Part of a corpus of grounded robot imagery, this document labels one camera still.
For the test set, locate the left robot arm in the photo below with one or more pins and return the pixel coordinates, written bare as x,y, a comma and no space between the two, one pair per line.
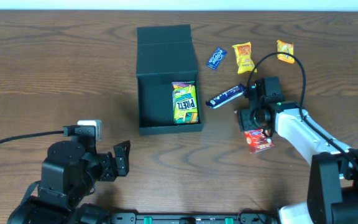
69,174

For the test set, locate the red Hello Panda box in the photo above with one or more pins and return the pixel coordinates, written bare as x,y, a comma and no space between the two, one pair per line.
257,141

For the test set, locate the dark blue Oreo packet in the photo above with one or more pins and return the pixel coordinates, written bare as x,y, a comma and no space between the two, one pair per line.
226,96

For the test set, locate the small yellow orange snack packet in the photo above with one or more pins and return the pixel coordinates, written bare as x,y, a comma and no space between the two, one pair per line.
286,50

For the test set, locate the blue Eclipse mint tin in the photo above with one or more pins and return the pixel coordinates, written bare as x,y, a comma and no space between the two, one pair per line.
216,58

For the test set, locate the green Pretz snack box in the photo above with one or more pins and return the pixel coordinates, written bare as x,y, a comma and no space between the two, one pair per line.
185,107

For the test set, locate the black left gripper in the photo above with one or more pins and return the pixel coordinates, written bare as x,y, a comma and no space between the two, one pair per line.
114,165

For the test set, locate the black gift box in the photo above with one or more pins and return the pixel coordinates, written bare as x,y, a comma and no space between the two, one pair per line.
165,54

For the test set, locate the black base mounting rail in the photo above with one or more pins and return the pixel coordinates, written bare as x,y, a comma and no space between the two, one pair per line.
247,217

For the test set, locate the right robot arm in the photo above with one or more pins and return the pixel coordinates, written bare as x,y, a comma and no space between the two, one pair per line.
332,195

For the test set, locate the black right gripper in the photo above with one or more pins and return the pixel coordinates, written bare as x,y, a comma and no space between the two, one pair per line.
250,94

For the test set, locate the yellow sandwich cracker packet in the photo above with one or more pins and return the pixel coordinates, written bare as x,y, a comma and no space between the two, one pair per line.
243,57

